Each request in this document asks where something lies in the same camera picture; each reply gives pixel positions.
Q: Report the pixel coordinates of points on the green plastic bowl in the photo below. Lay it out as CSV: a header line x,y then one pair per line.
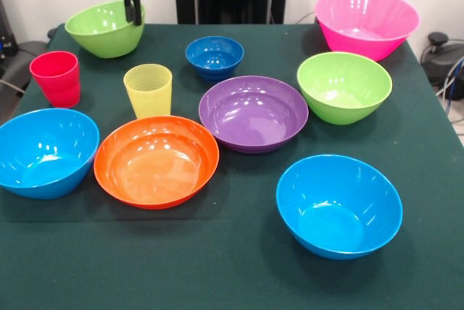
x,y
344,87
101,33

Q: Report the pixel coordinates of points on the small dark blue bowl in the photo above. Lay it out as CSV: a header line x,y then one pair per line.
x,y
214,58

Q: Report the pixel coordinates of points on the red plastic cup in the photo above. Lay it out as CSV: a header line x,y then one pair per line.
x,y
56,80

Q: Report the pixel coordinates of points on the purple plastic bowl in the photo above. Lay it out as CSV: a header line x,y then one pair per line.
x,y
253,114

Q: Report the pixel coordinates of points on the large magenta plastic bowl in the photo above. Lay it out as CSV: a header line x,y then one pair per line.
x,y
366,20

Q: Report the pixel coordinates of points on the light blue plastic bowl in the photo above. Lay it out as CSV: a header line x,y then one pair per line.
x,y
47,152
339,208

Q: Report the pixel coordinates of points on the yellow plastic cup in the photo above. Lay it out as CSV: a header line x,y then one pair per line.
x,y
148,89

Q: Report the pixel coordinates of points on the black equipment case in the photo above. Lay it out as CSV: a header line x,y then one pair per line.
x,y
7,34

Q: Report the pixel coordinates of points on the orange plastic bowl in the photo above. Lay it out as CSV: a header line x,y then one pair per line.
x,y
156,165

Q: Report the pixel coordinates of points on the dark green tablecloth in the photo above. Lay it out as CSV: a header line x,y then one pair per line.
x,y
181,263

